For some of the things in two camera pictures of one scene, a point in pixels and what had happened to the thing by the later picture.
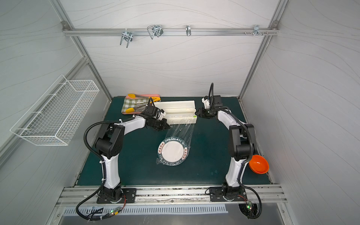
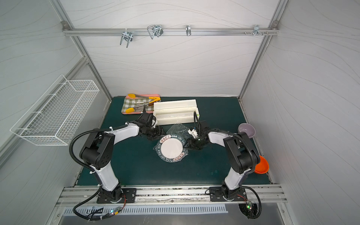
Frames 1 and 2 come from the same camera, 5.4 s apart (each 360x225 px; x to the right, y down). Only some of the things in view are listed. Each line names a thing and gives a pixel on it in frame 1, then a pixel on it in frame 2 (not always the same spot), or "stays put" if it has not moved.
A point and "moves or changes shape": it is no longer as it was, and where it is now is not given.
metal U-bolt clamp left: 128,36 stays put
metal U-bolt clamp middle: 155,30 stays put
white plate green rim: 172,151 moves or changes shape
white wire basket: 50,117 stays put
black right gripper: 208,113 -> 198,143
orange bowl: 258,164 stays put
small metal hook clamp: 188,30 stays put
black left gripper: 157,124 -> 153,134
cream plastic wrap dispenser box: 178,112 stays put
